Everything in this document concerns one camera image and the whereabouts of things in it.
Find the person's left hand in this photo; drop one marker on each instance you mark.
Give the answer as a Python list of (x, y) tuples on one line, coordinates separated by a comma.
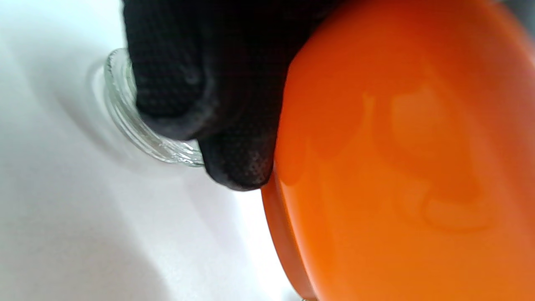
[(209, 62)]

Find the orange bowl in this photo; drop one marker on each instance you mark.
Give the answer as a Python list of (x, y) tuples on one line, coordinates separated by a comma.
[(418, 167)]

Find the glass jar lid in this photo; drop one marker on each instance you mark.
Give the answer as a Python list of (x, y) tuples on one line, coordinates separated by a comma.
[(138, 129)]

